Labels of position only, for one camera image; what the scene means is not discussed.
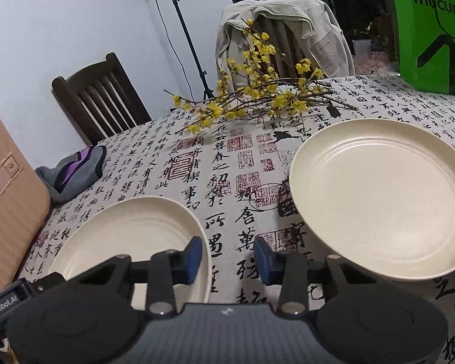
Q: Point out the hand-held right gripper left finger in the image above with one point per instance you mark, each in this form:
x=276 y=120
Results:
x=193 y=261

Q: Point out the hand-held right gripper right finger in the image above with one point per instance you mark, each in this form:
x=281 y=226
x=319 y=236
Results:
x=261 y=265

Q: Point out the cream round plate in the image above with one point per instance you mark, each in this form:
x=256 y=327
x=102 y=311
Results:
x=383 y=197
x=129 y=227

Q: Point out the calligraphy print tablecloth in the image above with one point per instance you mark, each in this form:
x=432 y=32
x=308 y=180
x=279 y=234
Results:
x=231 y=159

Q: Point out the grey purple fabric pouch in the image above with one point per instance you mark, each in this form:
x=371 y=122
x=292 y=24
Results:
x=72 y=182

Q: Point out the yellow blossom branches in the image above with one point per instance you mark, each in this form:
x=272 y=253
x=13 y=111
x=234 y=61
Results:
x=259 y=49

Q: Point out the dark wooden chair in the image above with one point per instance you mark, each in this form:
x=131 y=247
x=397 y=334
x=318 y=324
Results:
x=87 y=72
x=288 y=38

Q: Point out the pink soft item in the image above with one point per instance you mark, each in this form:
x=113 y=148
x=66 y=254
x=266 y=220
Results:
x=367 y=64

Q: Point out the beige jacket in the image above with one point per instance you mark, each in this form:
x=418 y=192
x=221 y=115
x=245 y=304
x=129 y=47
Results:
x=326 y=38

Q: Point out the green paper bag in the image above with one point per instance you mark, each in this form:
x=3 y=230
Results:
x=409 y=45

